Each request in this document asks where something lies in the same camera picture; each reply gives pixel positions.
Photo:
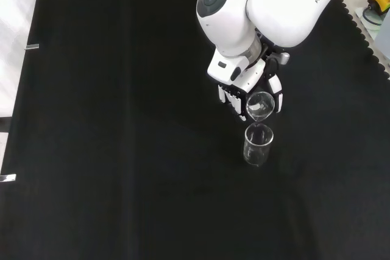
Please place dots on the black bench cloth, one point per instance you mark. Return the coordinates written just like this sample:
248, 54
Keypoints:
122, 135

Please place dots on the pale grey board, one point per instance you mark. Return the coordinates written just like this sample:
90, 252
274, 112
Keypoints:
383, 40

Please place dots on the white wrist camera shell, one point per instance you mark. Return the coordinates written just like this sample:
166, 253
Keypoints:
224, 69

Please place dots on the clear tape strip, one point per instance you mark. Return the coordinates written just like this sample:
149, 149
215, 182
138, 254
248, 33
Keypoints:
7, 178
32, 47

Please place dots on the small clear glass beaker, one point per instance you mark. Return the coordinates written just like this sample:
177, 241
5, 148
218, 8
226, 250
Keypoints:
262, 109

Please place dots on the tall clear glass beaker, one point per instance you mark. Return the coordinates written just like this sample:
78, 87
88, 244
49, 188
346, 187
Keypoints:
257, 150

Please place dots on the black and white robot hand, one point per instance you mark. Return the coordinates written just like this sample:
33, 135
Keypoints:
234, 98

